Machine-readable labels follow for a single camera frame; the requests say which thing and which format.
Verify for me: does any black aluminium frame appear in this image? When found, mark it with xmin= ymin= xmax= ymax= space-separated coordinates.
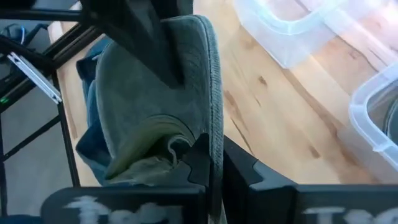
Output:
xmin=0 ymin=0 xmax=105 ymax=217

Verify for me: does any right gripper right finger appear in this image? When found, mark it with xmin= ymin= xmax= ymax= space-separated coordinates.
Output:
xmin=222 ymin=136 xmax=398 ymax=224

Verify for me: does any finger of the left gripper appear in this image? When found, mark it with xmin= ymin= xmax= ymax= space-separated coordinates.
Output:
xmin=81 ymin=0 xmax=193 ymax=88

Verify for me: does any grey cap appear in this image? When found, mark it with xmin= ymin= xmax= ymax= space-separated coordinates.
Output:
xmin=93 ymin=14 xmax=225 ymax=218

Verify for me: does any silver strut plate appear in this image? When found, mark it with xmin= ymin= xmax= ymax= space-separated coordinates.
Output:
xmin=6 ymin=52 xmax=63 ymax=105

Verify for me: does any dark blue cap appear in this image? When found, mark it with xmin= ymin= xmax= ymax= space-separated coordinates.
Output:
xmin=75 ymin=35 xmax=113 ymax=186

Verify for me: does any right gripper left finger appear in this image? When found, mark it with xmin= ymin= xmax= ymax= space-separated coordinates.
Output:
xmin=40 ymin=134 xmax=212 ymax=224

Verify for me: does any clear plastic bin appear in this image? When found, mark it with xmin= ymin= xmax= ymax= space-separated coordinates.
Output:
xmin=337 ymin=62 xmax=398 ymax=184
xmin=233 ymin=0 xmax=398 ymax=70

